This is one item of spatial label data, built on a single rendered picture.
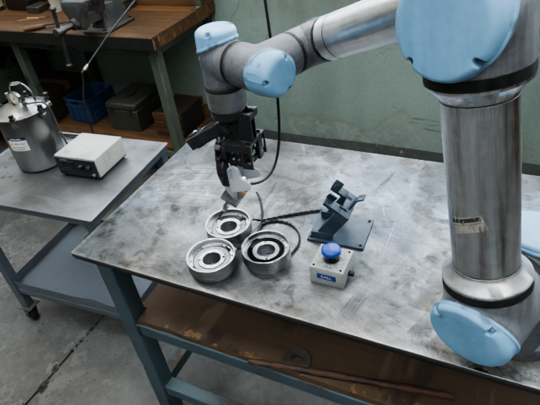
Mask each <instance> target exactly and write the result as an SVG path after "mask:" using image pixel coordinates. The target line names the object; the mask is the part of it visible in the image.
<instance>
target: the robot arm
mask: <svg viewBox="0 0 540 405"><path fill-rule="evenodd" d="M539 28H540V0H362V1H360V2H356V3H355V4H352V5H350V6H347V7H344V8H341V9H340V10H336V11H334V12H332V13H329V14H326V15H323V16H320V17H316V18H311V19H310V20H308V21H306V22H305V23H303V24H301V25H299V26H297V27H294V28H292V29H290V30H288V31H286V32H283V33H281V34H279V35H277V36H274V37H272V38H270V39H268V40H265V41H263V42H262V43H258V44H251V43H245V42H243V41H240V40H238V37H239V35H238V34H237V30H236V27H235V26H234V24H233V23H231V22H211V23H208V24H205V25H203V26H201V27H200V28H198V29H197V31H196V32H195V34H194V38H195V43H196V48H197V51H196V54H197V55H198V61H199V64H200V68H201V73H202V79H203V83H204V87H205V93H206V97H207V104H208V108H209V109H210V111H211V117H212V119H213V120H214V121H212V122H211V123H210V124H208V125H205V126H204V127H202V128H198V129H196V130H195V131H193V132H192V133H191V134H190V136H189V138H188V139H187V140H186V143H187V144H188V145H189V147H191V148H192V150H195V149H197V148H201V147H203V146H204V145H205V144H206V143H207V142H209V141H212V140H214V139H216V140H217V141H216V142H215V162H216V170H217V175H218V177H219V180H220V182H221V183H222V185H223V186H224V187H225V189H226V191H227V192H228V194H229V195H230V196H231V197H232V198H233V199H235V200H238V194H237V192H242V191H249V190H250V189H251V188H252V186H251V184H250V182H248V181H246V180H244V179H243V178H242V177H245V178H246V179H249V178H258V177H259V176H260V170H258V169H257V168H255V167H254V166H253V162H255V161H256V160H257V159H258V158H259V159H261V158H262V157H263V156H264V152H267V146H266V141H265V135H264V129H257V128H256V123H255V116H256V114H257V113H258V112H257V107H256V106H248V99H247V93H246V90H248V91H250V92H252V93H254V94H256V95H258V96H267V97H271V98H278V97H281V96H283V95H285V94H286V93H287V92H288V90H289V88H291V87H292V85H293V83H294V80H295V77H296V76H297V75H299V74H301V73H302V72H304V71H306V70H308V69H310V68H312V67H314V66H316V65H318V64H321V63H327V62H329V61H332V60H336V59H340V58H344V57H347V56H350V55H356V54H358V53H362V52H365V51H370V50H374V49H376V48H380V47H385V46H388V45H391V44H394V43H398V44H399V48H400V51H401V52H402V55H403V57H404V59H405V60H410V61H411V63H412V65H411V68H412V69H413V70H414V71H415V72H417V73H418V74H419V75H421V76H422V77H423V87H424V88H425V89H426V90H427V91H428V92H430V93H431V94H432V95H434V96H436V97H437V98H438V99H439V108H440V127H441V136H442V146H443V155H444V173H445V183H446V193H447V202H448V221H449V230H450V240H451V249H452V254H451V255H450V256H449V257H448V258H447V259H446V260H445V261H444V263H443V266H442V282H443V290H444V293H443V296H442V298H441V299H440V300H439V301H437V302H436V303H435V304H434V306H433V307H434V308H433V309H432V311H431V313H430V320H431V324H432V327H433V329H434V330H435V332H436V333H437V335H438V336H439V337H440V339H441V340H442V341H443V342H444V343H445V344H446V345H447V346H448V347H449V348H451V349H452V350H453V351H455V352H456V353H457V354H459V355H460V356H462V357H463V358H466V359H468V360H469V361H471V362H475V363H476V364H479V365H482V366H491V367H494V366H503V365H505V364H506V363H507V362H509V361H510V360H513V361H517V362H535V361H539V360H540V212H537V211H522V89H523V88H524V87H525V86H526V85H527V84H528V83H529V82H530V81H531V80H532V79H533V78H534V77H535V76H536V75H537V74H538V44H539ZM262 136H263V139H264V146H263V142H262ZM228 163H230V165H231V166H229V165H228Z"/></svg>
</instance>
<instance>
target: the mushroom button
mask: <svg viewBox="0 0 540 405"><path fill-rule="evenodd" d="M341 253H342V249H341V247H340V246H339V245H338V244H337V243H326V244H324V245H323V246H322V248H321V254H322V255H323V256H324V257H326V258H329V259H333V258H336V257H339V256H340V255H341Z"/></svg>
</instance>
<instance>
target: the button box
mask: <svg viewBox="0 0 540 405"><path fill-rule="evenodd" d="M323 245H324V244H321V246H320V247H319V249H318V251H317V253H316V255H315V256H314V258H313V261H312V262H311V264H310V265H309V271H310V280H311V282H313V283H317V284H323V285H326V286H329V287H333V288H339V289H342V290H344V287H345V286H346V283H347V281H348V279H349V277H350V276H352V277H354V271H352V270H353V268H354V251H352V250H348V249H345V248H342V253H341V255H340V256H339V257H336V258H333V259H329V258H326V257H324V256H323V255H322V254H321V248H322V246H323Z"/></svg>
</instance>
